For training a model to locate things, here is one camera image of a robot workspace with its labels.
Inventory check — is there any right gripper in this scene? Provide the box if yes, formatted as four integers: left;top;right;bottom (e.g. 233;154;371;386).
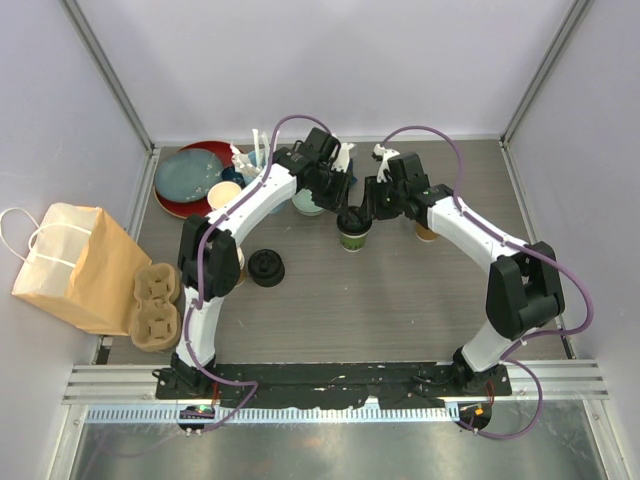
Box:
359;175;406;221

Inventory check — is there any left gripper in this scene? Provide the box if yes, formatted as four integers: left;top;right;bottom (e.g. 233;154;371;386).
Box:
310;165;353;217

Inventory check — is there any single brown paper cup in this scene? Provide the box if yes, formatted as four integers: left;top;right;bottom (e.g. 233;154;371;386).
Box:
414;223;438;243

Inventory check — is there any brown paper cup stack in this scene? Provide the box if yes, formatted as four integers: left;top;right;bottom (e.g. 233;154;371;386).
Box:
234;247;246;288

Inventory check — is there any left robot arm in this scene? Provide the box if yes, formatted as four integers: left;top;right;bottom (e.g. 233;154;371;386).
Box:
158;128;354;399

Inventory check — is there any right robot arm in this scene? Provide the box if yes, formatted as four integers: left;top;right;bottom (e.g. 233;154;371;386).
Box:
358;146;565;395

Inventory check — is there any dark blue leaf-shaped plate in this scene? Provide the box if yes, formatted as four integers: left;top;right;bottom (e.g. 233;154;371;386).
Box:
347;158;358;188

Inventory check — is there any pale green ceramic bowl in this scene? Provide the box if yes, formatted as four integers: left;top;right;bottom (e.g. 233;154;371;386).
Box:
292;189;325;217

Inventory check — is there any black lid stack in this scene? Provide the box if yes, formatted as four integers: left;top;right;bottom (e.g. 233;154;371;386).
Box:
247;249;285;288

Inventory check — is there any green paper cup stack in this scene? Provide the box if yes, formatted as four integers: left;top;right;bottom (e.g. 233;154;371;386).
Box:
207;181;242;211

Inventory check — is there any red round plate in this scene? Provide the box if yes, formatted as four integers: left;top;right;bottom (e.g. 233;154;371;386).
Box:
154;141;233;218

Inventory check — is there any grey-blue round plate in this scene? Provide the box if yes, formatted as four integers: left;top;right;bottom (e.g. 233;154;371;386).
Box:
154;148;224;203

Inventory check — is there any cardboard cup carrier stack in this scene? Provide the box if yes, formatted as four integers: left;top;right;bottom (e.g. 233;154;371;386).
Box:
130;263;182;352

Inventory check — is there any brown paper bag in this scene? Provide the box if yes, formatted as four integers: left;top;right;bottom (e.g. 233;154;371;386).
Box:
11;203;151;336

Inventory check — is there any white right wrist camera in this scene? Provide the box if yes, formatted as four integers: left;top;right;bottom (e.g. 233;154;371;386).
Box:
372;144;399;183

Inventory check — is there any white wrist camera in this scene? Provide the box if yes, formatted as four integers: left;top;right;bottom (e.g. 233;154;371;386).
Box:
372;144;399;183
331;142;355;172

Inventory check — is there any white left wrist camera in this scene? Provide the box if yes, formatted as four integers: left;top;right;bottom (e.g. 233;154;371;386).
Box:
331;142;355;172

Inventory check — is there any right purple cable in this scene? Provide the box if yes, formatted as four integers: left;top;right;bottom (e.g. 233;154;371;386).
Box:
372;124;595;441

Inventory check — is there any purple cable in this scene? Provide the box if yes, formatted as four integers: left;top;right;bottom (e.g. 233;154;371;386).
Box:
179;115;334;437
372;124;595;441

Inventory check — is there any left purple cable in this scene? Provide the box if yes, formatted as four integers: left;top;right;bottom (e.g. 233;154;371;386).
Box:
179;115;334;437

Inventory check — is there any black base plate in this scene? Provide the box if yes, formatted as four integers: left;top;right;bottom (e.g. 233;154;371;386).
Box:
152;360;512;410

